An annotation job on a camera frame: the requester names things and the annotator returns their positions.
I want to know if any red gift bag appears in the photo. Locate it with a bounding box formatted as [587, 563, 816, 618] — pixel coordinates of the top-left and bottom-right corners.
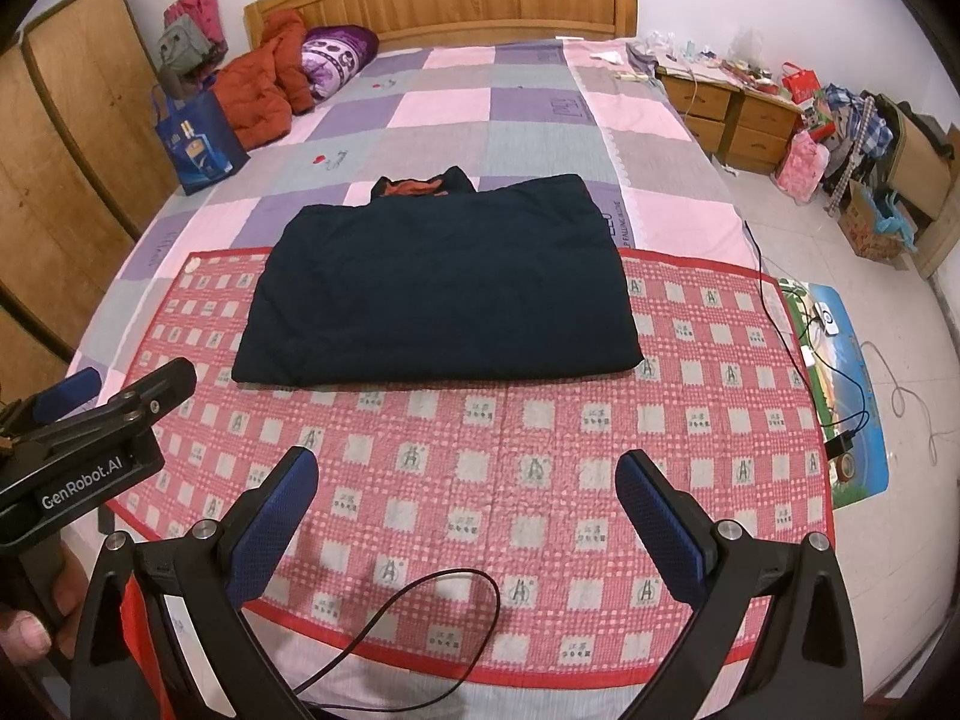
[782, 62, 822, 102]

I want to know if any blue tote bag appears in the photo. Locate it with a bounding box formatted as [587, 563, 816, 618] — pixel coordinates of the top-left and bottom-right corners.
[154, 86, 252, 196]

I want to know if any white cord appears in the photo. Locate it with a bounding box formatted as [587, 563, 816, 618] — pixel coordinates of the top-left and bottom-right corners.
[862, 341, 957, 466]

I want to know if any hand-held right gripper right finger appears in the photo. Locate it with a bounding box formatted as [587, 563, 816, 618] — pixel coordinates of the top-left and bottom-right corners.
[615, 448, 863, 720]

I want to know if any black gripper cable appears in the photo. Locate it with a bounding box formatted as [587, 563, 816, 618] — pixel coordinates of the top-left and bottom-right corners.
[291, 570, 502, 698]

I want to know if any black charging cable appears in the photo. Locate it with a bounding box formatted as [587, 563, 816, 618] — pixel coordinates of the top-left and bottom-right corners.
[742, 219, 871, 451]

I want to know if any cartoon floor mat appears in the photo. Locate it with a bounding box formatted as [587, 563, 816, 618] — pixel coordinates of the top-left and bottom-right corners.
[776, 281, 890, 511]

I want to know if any large cardboard box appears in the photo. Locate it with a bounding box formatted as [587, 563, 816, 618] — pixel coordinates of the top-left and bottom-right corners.
[874, 94, 960, 278]

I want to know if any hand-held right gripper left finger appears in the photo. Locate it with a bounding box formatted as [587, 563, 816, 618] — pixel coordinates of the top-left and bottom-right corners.
[69, 446, 320, 720]

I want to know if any pile of plaid clothes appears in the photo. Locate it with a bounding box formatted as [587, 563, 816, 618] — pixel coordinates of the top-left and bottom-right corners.
[814, 82, 897, 181]

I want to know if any orange puffer jacket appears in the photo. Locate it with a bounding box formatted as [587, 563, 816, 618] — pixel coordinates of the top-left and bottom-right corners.
[212, 9, 316, 151]

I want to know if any pink plastic bag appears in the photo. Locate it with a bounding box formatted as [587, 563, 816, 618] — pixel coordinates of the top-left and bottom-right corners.
[775, 129, 831, 203]

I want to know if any small cardboard box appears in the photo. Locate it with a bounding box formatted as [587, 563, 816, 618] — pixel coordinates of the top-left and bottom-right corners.
[836, 180, 908, 263]

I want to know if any pink cloth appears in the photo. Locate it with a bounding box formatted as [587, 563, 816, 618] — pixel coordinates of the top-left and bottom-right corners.
[165, 0, 226, 42]

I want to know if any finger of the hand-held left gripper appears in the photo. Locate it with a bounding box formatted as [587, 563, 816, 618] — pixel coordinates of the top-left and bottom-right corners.
[26, 367, 102, 425]
[105, 358, 197, 421]

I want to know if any grey bag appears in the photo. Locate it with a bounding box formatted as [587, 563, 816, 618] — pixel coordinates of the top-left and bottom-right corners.
[156, 15, 215, 76]

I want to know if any red checkered blanket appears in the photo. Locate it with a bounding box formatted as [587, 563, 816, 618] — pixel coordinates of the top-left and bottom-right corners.
[101, 249, 835, 680]

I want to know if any wooden wardrobe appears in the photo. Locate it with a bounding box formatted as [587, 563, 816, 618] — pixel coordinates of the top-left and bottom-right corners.
[0, 0, 162, 391]

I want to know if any pile of small clutter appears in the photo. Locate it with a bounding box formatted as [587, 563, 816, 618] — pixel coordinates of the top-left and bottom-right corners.
[626, 30, 777, 91]

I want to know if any dark navy jacket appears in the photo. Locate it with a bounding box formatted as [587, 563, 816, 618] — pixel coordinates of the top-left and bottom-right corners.
[231, 165, 644, 389]

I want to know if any person's left hand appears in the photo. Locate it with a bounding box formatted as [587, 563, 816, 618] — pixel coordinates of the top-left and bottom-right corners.
[0, 540, 91, 668]

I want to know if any purple patterned pillow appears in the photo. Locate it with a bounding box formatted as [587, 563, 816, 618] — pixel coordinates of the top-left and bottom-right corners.
[300, 24, 380, 98]

